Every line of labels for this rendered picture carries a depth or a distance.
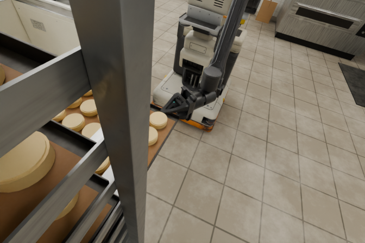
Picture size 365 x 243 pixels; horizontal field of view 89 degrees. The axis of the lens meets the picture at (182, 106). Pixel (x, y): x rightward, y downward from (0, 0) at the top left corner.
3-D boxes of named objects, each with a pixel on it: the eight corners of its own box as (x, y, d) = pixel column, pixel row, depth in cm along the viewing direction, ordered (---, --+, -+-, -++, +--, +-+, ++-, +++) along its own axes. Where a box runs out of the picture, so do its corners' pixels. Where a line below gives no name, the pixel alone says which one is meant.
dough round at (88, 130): (83, 128, 49) (81, 123, 47) (104, 125, 50) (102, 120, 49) (83, 145, 46) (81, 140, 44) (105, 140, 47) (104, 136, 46)
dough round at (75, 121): (71, 136, 47) (69, 132, 45) (60, 125, 48) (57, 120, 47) (89, 124, 50) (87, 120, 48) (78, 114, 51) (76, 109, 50)
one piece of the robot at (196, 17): (183, 33, 133) (188, 0, 117) (219, 46, 128) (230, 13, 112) (173, 42, 122) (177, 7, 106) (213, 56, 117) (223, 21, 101)
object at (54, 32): (52, 92, 183) (4, -12, 119) (77, 74, 206) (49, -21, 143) (115, 117, 173) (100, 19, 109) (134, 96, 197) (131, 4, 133)
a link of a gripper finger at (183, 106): (155, 98, 54) (181, 90, 59) (153, 115, 59) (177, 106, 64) (168, 114, 51) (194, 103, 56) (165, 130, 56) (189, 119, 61)
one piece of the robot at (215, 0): (182, 50, 165) (192, -32, 116) (223, 65, 158) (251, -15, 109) (169, 68, 150) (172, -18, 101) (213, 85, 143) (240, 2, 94)
